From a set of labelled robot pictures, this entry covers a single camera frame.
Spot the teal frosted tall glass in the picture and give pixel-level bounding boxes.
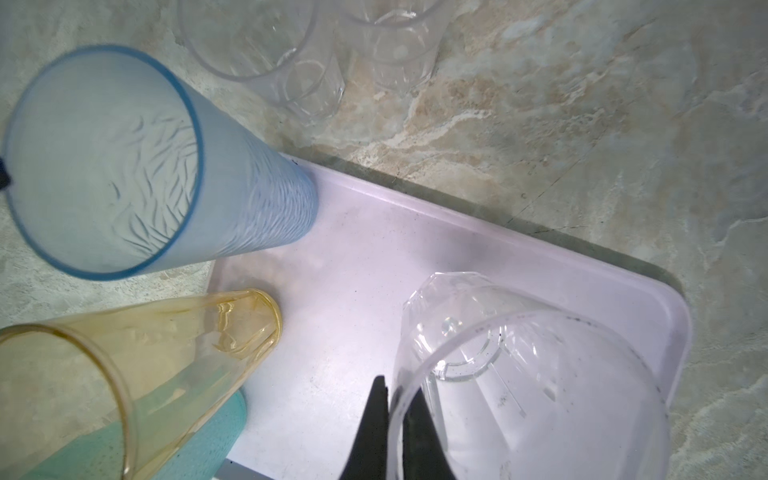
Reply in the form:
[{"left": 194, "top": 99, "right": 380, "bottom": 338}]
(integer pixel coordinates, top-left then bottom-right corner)
[{"left": 23, "top": 391, "right": 247, "bottom": 479}]

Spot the clear faceted glass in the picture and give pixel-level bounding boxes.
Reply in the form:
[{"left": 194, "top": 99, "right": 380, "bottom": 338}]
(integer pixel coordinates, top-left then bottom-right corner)
[{"left": 178, "top": 0, "right": 345, "bottom": 124}]

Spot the yellow transparent tall glass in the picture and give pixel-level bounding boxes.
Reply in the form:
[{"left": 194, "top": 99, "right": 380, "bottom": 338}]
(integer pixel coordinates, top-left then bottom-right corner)
[{"left": 1, "top": 289, "right": 283, "bottom": 479}]

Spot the lilac plastic tray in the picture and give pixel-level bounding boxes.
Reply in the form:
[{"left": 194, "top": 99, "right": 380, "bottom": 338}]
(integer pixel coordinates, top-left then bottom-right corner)
[{"left": 209, "top": 163, "right": 692, "bottom": 479}]

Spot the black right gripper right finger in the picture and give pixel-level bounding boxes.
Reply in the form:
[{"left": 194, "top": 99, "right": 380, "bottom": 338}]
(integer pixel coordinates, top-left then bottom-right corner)
[{"left": 402, "top": 389, "right": 456, "bottom": 480}]

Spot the clear tall glass back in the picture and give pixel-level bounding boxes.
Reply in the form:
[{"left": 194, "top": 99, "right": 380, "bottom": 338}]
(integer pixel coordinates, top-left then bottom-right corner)
[{"left": 332, "top": 0, "right": 455, "bottom": 95}]

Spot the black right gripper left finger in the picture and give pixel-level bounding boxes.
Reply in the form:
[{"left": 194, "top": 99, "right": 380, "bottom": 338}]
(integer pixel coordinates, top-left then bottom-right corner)
[{"left": 339, "top": 375, "right": 389, "bottom": 480}]

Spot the blue transparent tall glass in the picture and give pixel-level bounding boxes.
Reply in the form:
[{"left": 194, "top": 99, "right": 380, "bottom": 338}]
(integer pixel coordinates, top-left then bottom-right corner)
[{"left": 1, "top": 45, "right": 319, "bottom": 281}]

